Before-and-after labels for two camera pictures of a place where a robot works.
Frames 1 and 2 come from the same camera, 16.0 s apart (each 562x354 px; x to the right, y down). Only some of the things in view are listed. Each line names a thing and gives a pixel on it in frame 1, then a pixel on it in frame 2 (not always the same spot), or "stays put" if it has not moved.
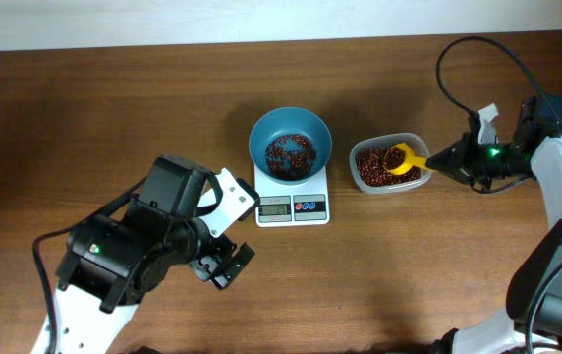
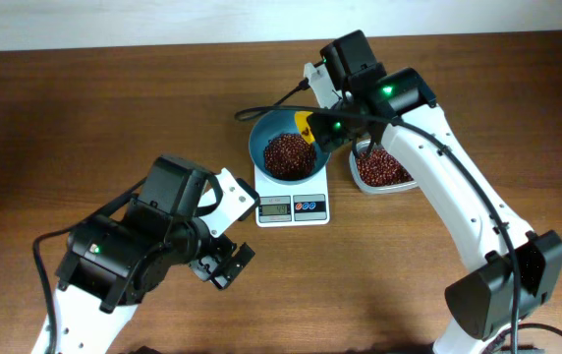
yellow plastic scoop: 410,161 → 304,127
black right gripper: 465,160 → 327,132
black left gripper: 223,265 stays put
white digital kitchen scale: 301,205 stays put
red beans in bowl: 290,156 stays put
